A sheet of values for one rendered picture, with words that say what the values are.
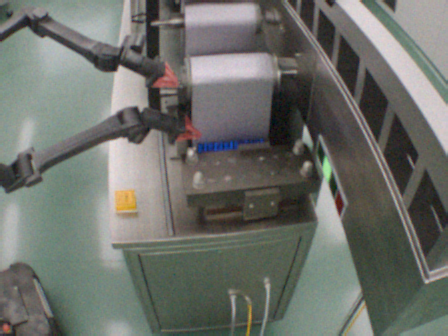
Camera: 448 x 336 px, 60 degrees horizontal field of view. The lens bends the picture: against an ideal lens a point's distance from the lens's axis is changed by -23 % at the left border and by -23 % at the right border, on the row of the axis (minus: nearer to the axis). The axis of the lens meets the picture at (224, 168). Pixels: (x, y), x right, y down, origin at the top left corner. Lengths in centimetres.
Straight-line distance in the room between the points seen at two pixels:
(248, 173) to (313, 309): 111
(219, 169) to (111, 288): 117
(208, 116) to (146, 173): 31
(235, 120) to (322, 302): 122
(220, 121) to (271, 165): 20
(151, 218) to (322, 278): 122
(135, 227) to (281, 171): 47
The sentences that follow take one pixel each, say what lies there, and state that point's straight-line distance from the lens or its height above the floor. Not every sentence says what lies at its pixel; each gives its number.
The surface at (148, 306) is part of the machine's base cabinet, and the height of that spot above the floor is 42.
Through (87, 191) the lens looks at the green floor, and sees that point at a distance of 284.
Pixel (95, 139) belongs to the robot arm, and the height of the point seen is 119.
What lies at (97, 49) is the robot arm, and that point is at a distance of 135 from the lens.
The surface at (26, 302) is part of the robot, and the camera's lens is 221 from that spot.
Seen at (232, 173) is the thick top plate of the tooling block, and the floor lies 103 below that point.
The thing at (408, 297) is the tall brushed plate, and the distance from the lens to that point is 88.
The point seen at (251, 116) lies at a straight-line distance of 148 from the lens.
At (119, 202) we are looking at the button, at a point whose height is 92.
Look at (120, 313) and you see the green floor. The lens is 233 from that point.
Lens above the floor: 208
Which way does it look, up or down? 46 degrees down
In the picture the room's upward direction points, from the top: 2 degrees clockwise
